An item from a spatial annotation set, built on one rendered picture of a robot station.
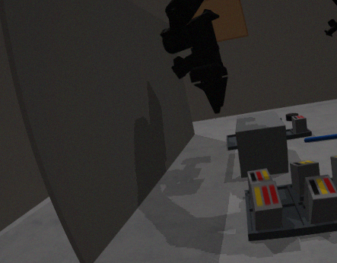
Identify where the blue rod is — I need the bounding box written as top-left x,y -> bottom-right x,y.
304,134 -> 337,142

